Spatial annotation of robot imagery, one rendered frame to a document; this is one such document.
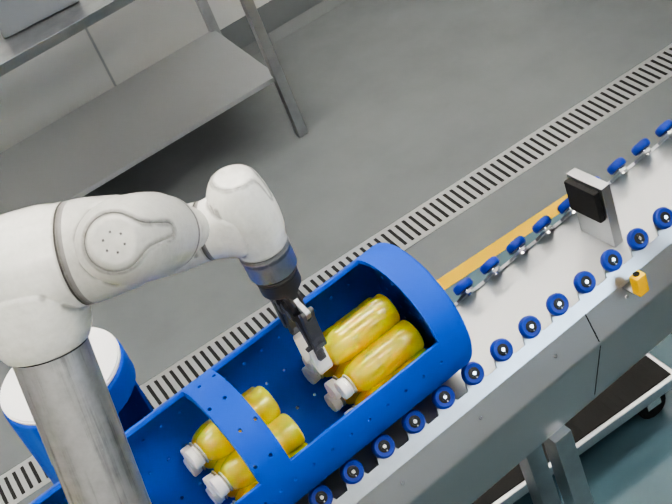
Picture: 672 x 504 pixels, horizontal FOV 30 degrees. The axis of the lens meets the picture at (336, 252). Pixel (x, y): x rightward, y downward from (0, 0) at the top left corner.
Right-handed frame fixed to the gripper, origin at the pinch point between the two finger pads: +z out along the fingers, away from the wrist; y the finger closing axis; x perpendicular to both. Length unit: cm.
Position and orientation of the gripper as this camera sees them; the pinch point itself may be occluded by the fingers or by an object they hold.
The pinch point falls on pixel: (313, 351)
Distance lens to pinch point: 227.4
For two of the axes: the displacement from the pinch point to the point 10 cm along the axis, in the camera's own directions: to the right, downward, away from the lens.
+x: -7.7, 5.7, -3.0
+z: 3.2, 7.3, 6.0
